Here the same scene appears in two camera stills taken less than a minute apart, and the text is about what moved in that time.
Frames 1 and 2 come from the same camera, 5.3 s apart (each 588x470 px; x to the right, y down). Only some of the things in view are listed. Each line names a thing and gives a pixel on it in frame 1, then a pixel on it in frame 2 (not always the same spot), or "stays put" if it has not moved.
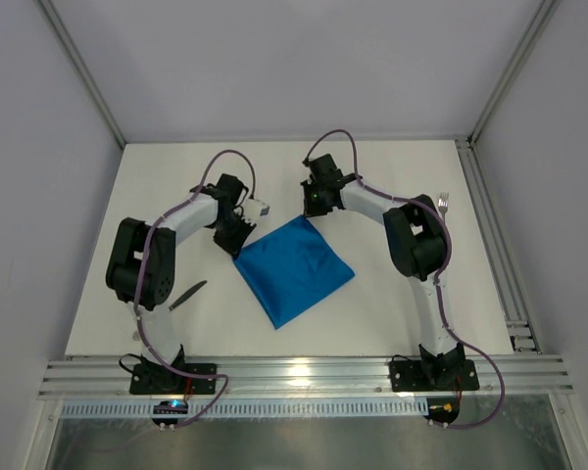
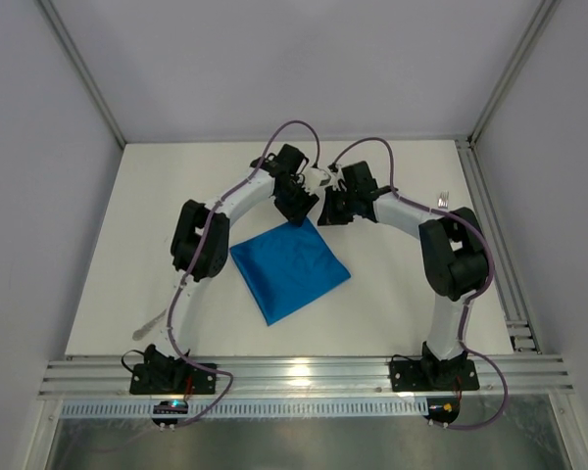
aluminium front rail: x=307 y=378 stays put
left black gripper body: x=236 y=234 to x=295 y=205
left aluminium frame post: x=62 y=33 stays put
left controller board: x=170 y=406 stays put
